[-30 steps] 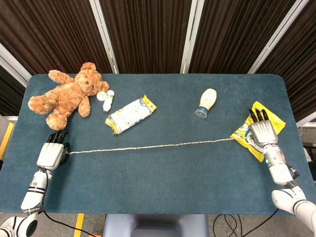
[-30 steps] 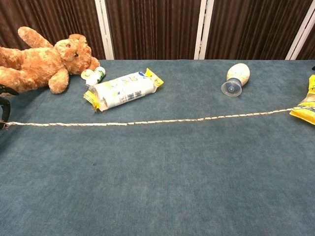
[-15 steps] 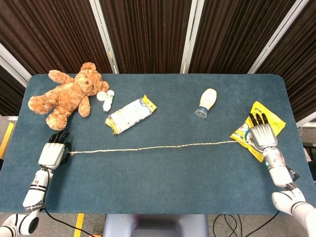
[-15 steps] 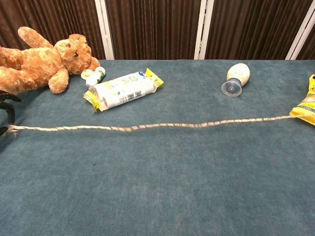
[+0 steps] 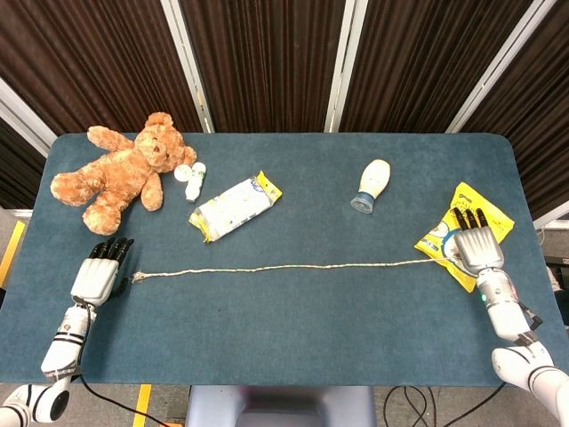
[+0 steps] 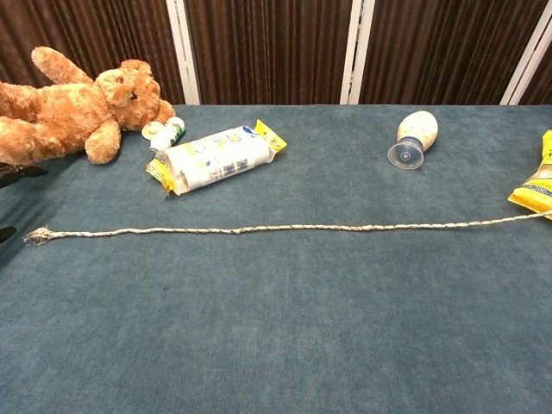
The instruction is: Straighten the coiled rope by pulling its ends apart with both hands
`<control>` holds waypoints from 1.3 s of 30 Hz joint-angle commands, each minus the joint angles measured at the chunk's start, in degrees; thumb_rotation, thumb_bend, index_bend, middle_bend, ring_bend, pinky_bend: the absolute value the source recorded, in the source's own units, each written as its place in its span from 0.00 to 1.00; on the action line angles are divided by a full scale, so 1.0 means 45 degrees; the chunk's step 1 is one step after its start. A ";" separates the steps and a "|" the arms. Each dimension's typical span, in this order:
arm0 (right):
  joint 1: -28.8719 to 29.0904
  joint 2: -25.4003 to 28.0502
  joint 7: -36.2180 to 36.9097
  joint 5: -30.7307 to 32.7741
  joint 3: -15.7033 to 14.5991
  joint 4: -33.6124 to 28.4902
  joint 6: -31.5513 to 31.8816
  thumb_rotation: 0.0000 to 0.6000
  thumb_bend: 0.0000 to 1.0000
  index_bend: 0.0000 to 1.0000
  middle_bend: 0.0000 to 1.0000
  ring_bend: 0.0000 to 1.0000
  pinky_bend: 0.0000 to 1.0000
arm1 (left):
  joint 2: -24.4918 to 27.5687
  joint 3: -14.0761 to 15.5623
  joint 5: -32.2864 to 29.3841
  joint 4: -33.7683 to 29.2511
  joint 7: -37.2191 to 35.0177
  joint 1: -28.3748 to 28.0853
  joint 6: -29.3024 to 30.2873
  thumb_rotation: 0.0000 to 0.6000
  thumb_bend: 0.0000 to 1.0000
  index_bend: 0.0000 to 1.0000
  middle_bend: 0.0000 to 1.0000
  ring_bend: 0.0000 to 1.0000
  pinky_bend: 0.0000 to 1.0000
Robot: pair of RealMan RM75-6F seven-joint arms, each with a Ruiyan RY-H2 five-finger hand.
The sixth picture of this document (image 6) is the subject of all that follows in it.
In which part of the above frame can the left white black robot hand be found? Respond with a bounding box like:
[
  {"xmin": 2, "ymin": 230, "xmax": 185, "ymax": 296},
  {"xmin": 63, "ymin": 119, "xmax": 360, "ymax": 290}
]
[{"xmin": 0, "ymin": 162, "xmax": 49, "ymax": 243}]

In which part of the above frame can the beige braided rope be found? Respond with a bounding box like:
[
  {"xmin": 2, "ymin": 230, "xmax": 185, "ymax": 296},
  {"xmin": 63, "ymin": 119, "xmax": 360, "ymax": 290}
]
[{"xmin": 22, "ymin": 212, "xmax": 552, "ymax": 250}]

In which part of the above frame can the brown teddy bear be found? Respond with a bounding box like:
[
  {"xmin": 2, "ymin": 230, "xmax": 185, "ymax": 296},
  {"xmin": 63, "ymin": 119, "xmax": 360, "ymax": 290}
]
[{"xmin": 0, "ymin": 46, "xmax": 177, "ymax": 166}]

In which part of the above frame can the small white green bottle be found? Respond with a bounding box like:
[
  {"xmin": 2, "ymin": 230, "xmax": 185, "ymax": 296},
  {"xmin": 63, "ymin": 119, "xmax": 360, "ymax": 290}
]
[{"xmin": 149, "ymin": 116, "xmax": 186, "ymax": 152}]

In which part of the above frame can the brown curtain panel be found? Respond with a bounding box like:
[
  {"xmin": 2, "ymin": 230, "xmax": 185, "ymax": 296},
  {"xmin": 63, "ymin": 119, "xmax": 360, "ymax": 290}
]
[
  {"xmin": 0, "ymin": 0, "xmax": 186, "ymax": 105},
  {"xmin": 184, "ymin": 0, "xmax": 354, "ymax": 105},
  {"xmin": 359, "ymin": 0, "xmax": 543, "ymax": 105},
  {"xmin": 520, "ymin": 53, "xmax": 552, "ymax": 106}
]

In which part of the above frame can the white yellow tissue package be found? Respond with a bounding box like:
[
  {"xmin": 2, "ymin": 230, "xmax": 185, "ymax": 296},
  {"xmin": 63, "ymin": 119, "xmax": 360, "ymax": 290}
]
[{"xmin": 145, "ymin": 118, "xmax": 289, "ymax": 198}]

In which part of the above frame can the blue felt table mat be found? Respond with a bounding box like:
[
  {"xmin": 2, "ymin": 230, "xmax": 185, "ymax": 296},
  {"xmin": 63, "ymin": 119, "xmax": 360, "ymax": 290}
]
[{"xmin": 0, "ymin": 103, "xmax": 552, "ymax": 414}]

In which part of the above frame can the cream squeeze bottle blue cap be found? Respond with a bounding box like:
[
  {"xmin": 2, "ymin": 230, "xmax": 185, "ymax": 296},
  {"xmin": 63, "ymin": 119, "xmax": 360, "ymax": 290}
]
[{"xmin": 386, "ymin": 110, "xmax": 440, "ymax": 171}]

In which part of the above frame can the yellow snack bag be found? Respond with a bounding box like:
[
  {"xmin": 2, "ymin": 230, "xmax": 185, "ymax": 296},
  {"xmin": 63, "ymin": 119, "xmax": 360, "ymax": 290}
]
[{"xmin": 506, "ymin": 131, "xmax": 552, "ymax": 213}]

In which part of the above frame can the white partition post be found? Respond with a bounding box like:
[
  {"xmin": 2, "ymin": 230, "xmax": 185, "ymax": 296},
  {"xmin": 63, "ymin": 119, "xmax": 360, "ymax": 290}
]
[
  {"xmin": 166, "ymin": 0, "xmax": 202, "ymax": 105},
  {"xmin": 499, "ymin": 0, "xmax": 552, "ymax": 106},
  {"xmin": 339, "ymin": 0, "xmax": 376, "ymax": 105}
]

